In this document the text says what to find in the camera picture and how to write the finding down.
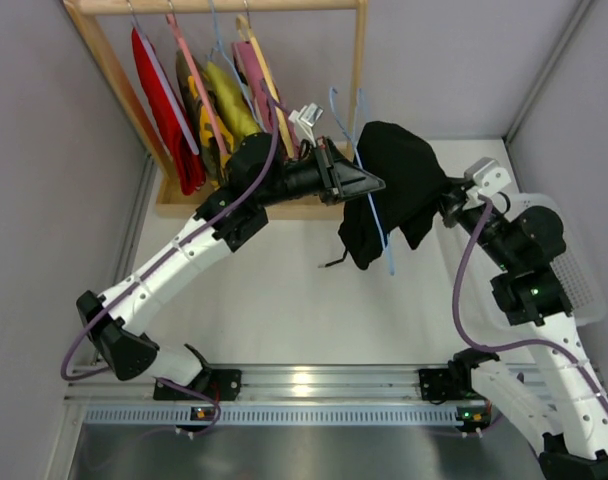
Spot light blue wire hanger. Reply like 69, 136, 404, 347
328, 86, 396, 276
208, 0, 267, 132

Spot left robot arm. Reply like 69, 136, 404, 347
76, 133, 385, 390

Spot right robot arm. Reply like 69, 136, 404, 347
439, 179, 608, 479

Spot lime green trousers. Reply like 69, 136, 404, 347
205, 61, 261, 149

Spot camouflage yellow green trousers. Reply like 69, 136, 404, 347
175, 51, 234, 189

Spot red trousers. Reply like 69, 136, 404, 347
131, 27, 206, 196

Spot pink black patterned trousers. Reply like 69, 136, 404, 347
232, 41, 299, 158

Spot white lavender hanger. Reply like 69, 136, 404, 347
127, 0, 199, 155

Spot cream wooden hanger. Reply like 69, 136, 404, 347
236, 1, 296, 157

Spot pink hanger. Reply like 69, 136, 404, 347
166, 0, 228, 154

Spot wooden clothes rack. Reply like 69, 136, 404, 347
63, 0, 368, 218

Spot white plastic basket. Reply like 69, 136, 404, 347
507, 193, 608, 326

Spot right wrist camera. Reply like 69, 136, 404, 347
464, 157, 512, 204

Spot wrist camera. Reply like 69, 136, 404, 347
288, 103, 324, 146
464, 157, 512, 204

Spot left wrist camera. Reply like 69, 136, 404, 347
288, 103, 324, 146

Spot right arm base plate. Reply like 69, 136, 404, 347
418, 368, 461, 405

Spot aluminium mounting rail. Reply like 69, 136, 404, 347
65, 364, 425, 404

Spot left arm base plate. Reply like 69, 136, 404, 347
153, 368, 242, 402

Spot slotted cable duct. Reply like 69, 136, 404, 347
84, 404, 488, 427

